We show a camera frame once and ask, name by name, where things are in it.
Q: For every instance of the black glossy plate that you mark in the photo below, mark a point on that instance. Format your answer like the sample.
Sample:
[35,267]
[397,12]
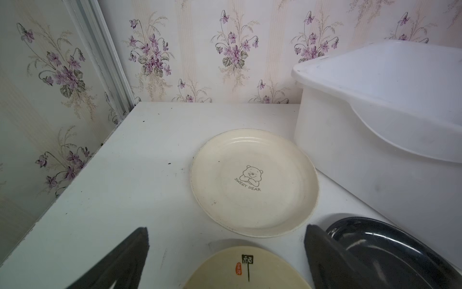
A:
[394,256]

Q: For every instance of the cream bear plate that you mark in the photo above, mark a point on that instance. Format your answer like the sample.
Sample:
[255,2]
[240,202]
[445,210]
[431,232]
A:
[254,183]

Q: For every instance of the beige plate with calligraphy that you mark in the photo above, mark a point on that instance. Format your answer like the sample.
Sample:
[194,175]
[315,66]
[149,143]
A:
[246,267]

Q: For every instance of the white plastic bin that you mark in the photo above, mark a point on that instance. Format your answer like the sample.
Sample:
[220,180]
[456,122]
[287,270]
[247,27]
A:
[385,123]

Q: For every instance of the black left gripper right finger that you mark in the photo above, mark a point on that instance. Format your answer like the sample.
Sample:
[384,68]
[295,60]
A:
[332,267]

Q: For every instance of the aluminium frame post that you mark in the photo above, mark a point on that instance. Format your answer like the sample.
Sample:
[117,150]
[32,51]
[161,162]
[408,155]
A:
[93,30]

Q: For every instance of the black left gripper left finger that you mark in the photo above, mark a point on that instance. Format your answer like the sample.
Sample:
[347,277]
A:
[122,268]

